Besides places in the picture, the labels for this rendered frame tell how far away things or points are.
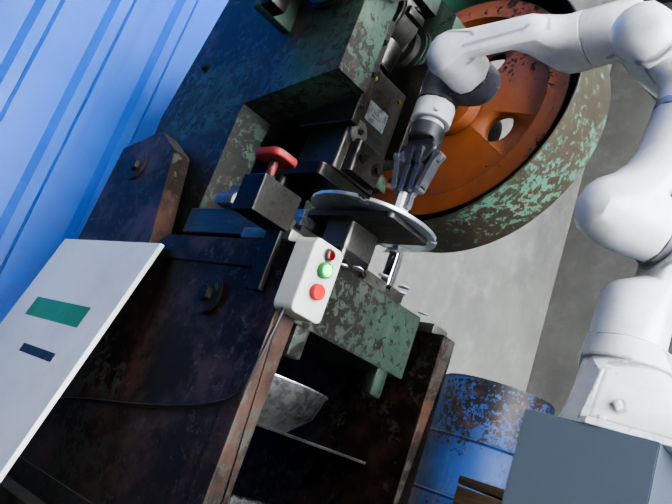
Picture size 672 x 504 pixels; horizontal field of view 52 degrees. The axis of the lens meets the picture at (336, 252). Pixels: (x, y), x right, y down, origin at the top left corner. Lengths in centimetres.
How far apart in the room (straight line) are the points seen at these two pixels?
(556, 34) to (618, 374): 66
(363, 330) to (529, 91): 88
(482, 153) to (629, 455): 113
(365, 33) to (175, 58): 130
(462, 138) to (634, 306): 104
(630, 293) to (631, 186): 16
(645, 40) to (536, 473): 69
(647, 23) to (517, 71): 84
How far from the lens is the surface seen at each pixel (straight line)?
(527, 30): 141
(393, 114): 174
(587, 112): 188
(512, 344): 475
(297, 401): 145
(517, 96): 201
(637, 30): 126
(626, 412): 104
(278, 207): 123
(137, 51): 272
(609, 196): 111
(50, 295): 178
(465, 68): 147
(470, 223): 183
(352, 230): 148
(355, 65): 158
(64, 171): 254
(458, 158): 198
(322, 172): 156
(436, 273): 397
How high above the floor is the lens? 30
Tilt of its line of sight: 15 degrees up
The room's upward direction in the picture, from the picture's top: 20 degrees clockwise
